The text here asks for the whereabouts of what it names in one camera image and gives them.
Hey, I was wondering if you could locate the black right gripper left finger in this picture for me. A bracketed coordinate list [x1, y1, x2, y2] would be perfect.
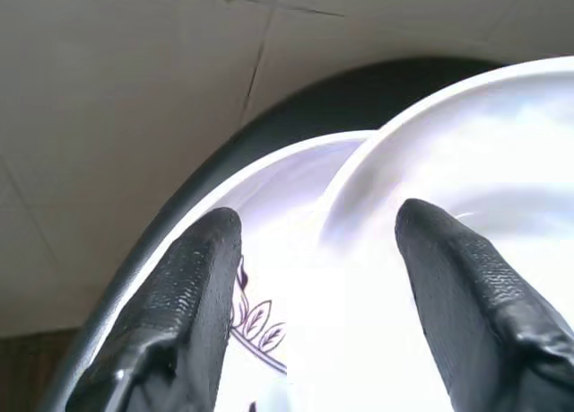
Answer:
[65, 206, 246, 412]

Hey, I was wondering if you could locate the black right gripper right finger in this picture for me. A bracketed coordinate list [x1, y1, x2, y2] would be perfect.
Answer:
[394, 197, 574, 412]

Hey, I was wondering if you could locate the white porcelain bowl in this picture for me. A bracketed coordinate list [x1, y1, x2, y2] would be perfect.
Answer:
[316, 56, 574, 337]

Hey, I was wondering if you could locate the white floral plate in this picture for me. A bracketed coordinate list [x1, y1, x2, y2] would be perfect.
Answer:
[83, 130, 427, 412]

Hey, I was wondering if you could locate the black round table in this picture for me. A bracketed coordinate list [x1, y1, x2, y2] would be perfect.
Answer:
[42, 57, 574, 412]

